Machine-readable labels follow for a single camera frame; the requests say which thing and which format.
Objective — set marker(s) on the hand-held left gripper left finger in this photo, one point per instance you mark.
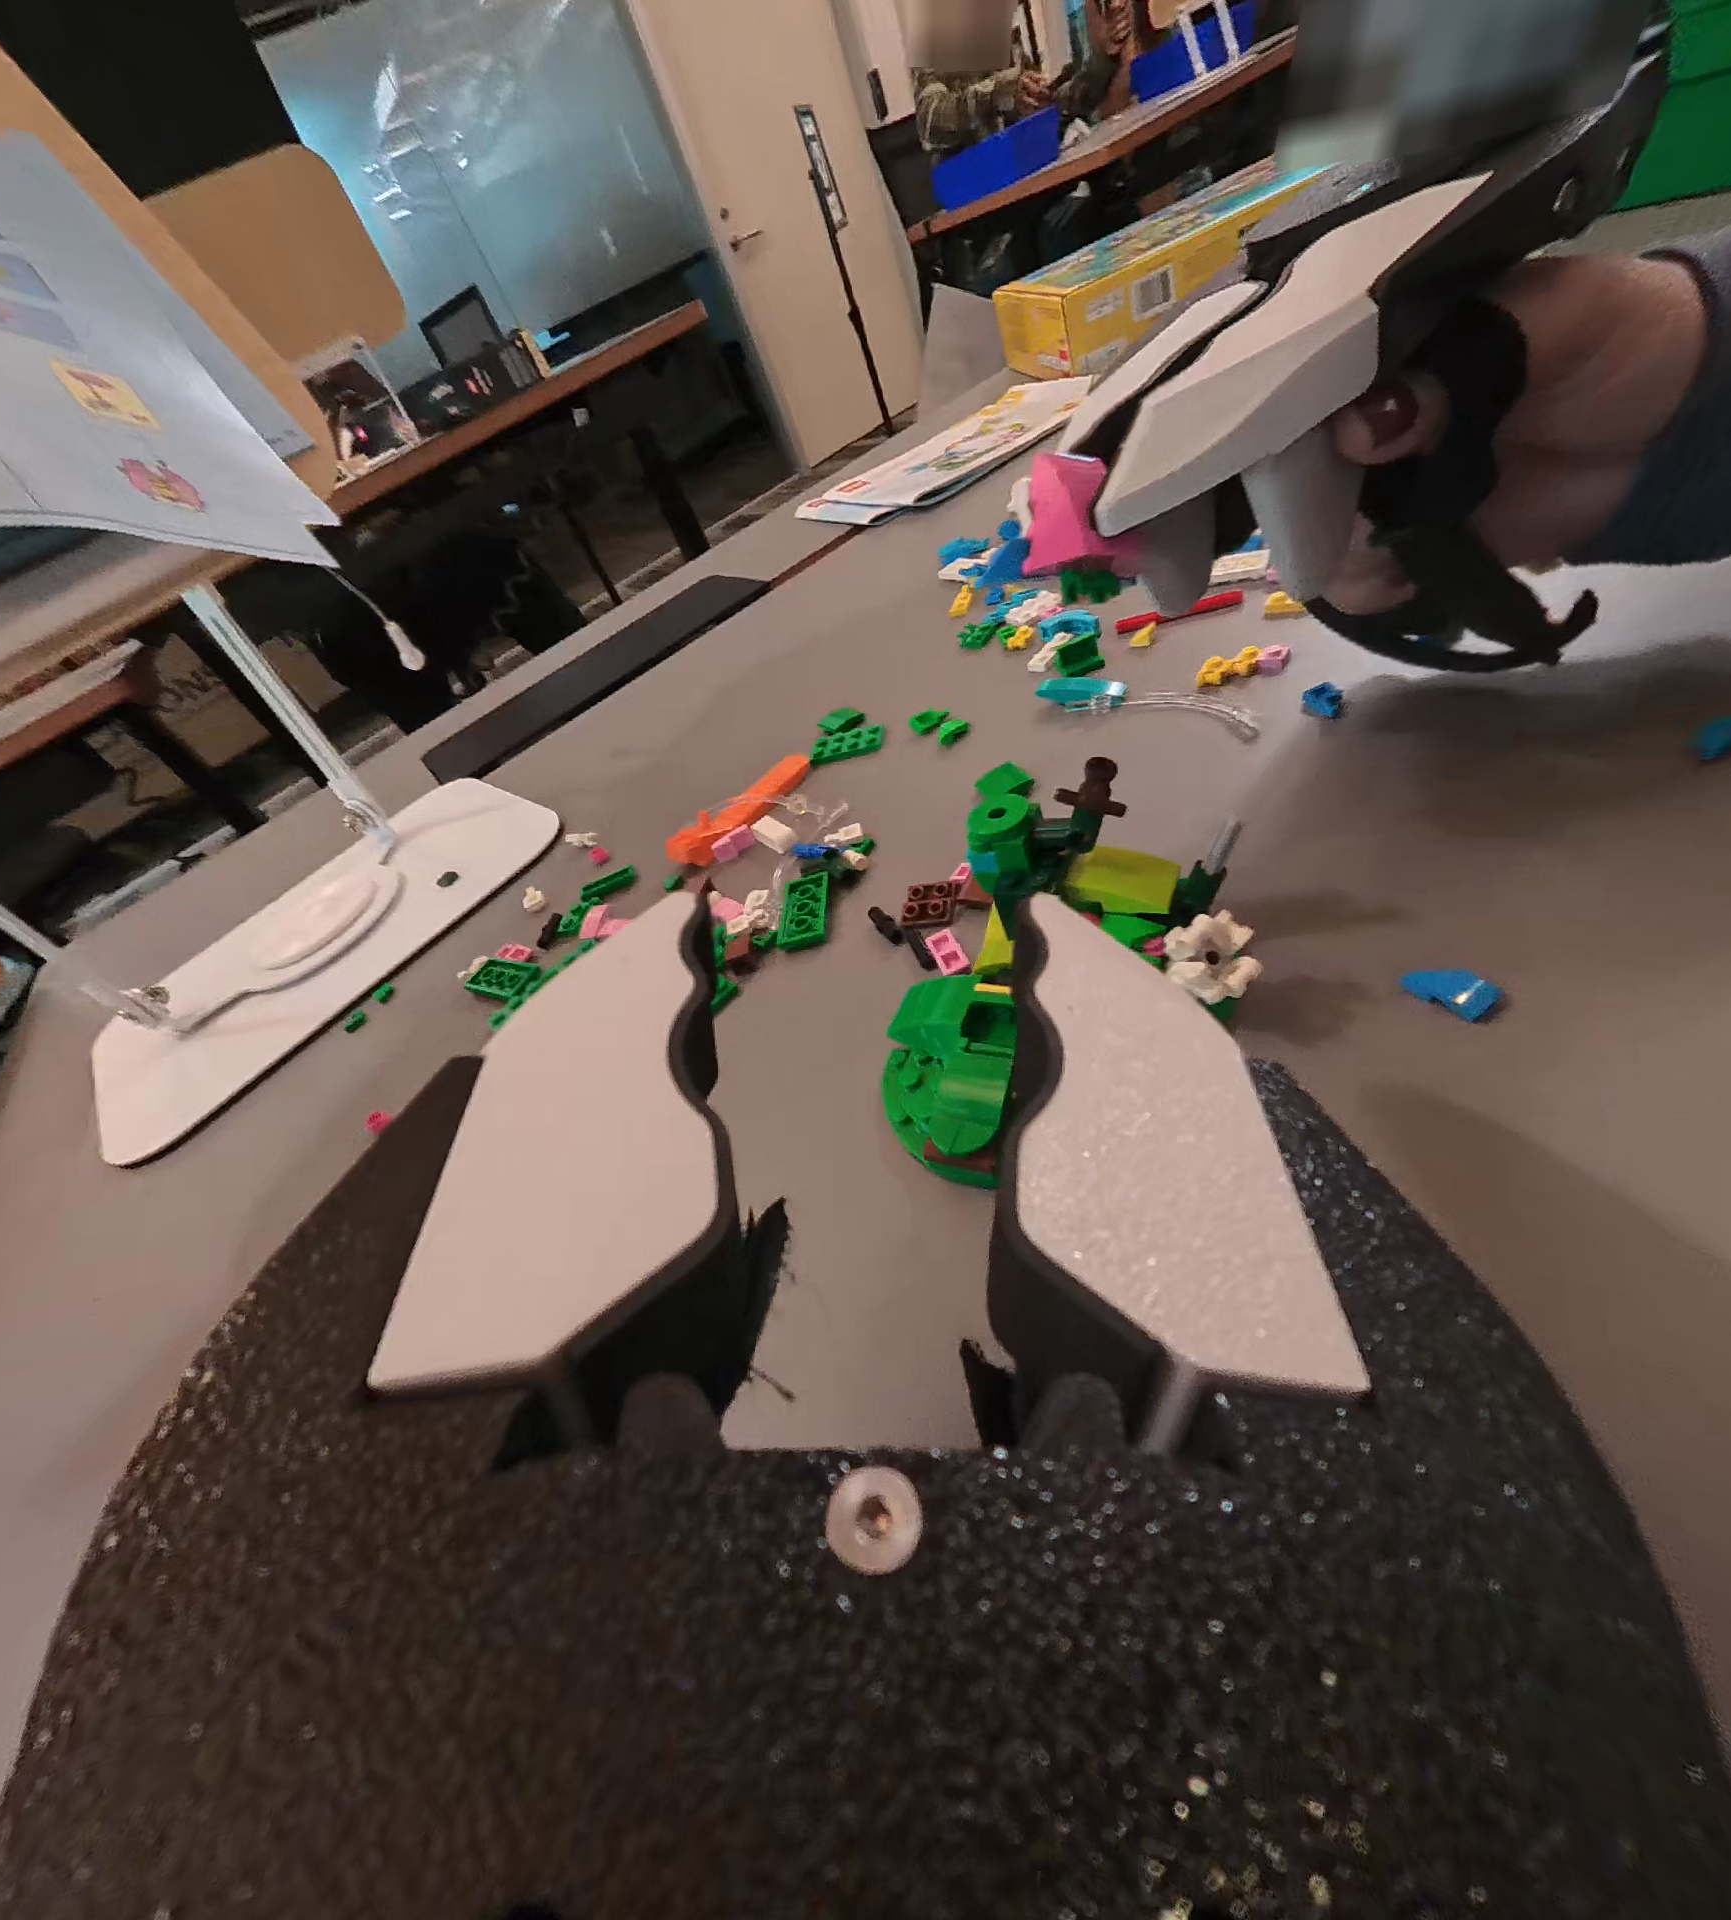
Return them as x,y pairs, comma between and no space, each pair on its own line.
567,1171

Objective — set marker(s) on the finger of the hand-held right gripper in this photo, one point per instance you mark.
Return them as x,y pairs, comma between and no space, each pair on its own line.
1197,339
1257,391

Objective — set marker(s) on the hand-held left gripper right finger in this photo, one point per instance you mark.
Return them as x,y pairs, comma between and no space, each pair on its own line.
1181,1185

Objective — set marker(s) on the pink and blue lego piece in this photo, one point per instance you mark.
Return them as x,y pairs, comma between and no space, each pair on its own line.
1069,511

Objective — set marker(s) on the lime green lego stem assembly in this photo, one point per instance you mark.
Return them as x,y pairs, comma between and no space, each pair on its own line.
1121,885

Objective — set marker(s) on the yellow lego box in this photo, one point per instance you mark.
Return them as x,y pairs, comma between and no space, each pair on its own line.
1107,314

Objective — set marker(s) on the lego instruction booklet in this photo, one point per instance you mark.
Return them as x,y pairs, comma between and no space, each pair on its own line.
941,458

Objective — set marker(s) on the pile of blue yellow lego pieces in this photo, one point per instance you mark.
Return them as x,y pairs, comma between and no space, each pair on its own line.
1069,622

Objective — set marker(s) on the small blue lego brick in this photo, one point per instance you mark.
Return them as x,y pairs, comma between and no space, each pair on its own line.
1325,699

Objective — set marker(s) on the blue curved lego slope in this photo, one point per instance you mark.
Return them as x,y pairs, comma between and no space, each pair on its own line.
1728,739
1450,995

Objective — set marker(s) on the pile of green pink lego pieces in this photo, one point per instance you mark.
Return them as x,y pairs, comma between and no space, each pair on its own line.
807,908

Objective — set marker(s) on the person's right hand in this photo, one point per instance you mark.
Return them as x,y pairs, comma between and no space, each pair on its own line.
1600,375

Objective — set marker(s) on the blue storage bin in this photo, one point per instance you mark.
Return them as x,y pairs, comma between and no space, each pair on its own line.
993,164
1181,61

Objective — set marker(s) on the white door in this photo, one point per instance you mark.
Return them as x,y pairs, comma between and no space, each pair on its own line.
777,224

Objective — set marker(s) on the black rectangular table panel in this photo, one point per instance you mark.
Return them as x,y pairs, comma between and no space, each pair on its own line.
581,683

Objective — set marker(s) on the long wooden table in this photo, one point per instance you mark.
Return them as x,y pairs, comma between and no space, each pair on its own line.
581,352

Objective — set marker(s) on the tan rounded board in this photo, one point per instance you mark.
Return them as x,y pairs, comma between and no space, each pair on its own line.
295,255

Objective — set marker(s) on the large instruction sheet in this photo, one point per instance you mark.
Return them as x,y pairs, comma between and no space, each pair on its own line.
55,375

